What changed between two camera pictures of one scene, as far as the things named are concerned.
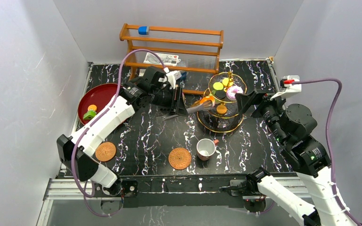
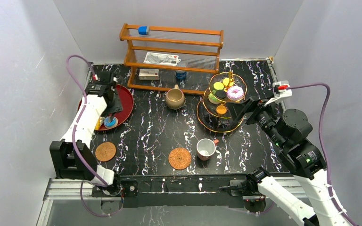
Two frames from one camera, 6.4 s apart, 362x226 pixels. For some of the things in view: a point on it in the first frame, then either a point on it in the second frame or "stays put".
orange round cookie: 221,109 stays put
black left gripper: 176,100 -> 114,104
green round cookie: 218,85 stays put
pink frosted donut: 232,90 stays put
